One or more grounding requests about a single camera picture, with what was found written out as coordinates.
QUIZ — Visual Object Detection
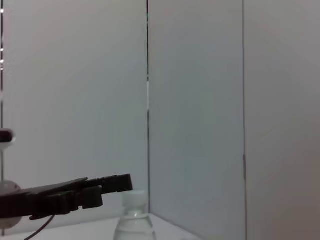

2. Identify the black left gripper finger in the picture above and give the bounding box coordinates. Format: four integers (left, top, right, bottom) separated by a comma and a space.
84, 174, 134, 195

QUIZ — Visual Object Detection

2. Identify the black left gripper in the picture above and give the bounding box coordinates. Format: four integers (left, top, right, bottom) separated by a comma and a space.
0, 177, 104, 221

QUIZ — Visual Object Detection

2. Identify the clear bottle with green label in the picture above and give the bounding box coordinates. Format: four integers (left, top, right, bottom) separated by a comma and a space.
113, 189, 157, 240

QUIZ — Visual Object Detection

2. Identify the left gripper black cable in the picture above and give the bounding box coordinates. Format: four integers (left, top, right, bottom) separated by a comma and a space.
23, 214, 56, 240

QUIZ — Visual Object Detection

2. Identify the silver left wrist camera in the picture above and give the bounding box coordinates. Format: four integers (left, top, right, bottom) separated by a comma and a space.
0, 127, 17, 151

